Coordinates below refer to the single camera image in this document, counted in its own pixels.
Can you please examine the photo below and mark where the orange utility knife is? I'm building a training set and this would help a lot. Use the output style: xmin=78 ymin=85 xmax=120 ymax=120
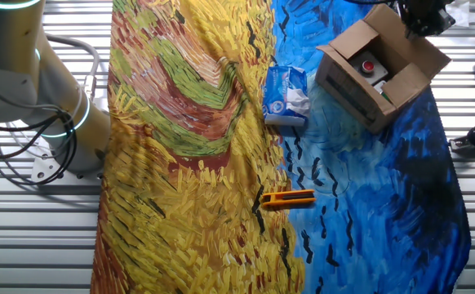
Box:
xmin=260 ymin=189 xmax=317 ymax=211

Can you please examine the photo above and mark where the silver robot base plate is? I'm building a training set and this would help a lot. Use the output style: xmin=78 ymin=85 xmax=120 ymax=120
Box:
xmin=31 ymin=136 xmax=104 ymax=185

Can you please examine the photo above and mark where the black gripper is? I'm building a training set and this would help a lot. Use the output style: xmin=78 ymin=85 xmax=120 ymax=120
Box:
xmin=400 ymin=0 xmax=457 ymax=38

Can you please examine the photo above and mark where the white crumpled paper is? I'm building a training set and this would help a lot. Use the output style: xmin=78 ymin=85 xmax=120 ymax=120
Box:
xmin=445 ymin=0 xmax=475 ymax=28

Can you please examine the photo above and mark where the grey box with red button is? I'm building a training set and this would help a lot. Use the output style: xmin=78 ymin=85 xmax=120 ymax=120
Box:
xmin=348 ymin=51 xmax=389 ymax=86

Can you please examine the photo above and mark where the grey thick cable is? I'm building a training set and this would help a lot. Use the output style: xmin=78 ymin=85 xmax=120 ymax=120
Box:
xmin=45 ymin=34 xmax=100 ymax=101

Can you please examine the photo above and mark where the yellow and blue painted cloth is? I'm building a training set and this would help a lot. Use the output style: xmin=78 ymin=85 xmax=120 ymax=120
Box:
xmin=90 ymin=0 xmax=472 ymax=294

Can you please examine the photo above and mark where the black cable bundle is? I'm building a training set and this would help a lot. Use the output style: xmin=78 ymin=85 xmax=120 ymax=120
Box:
xmin=0 ymin=113 xmax=78 ymax=188

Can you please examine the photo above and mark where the blue tissue pack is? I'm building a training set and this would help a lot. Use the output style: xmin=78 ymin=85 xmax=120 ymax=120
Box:
xmin=261 ymin=65 xmax=311 ymax=127

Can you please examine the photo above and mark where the brown cardboard box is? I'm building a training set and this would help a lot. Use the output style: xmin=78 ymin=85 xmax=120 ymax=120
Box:
xmin=314 ymin=3 xmax=453 ymax=135

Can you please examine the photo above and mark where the silver bracket with black ties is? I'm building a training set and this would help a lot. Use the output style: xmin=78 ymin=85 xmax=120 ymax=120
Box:
xmin=449 ymin=123 xmax=475 ymax=155

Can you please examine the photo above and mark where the white box with green button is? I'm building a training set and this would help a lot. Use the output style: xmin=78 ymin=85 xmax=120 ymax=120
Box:
xmin=372 ymin=79 xmax=394 ymax=104

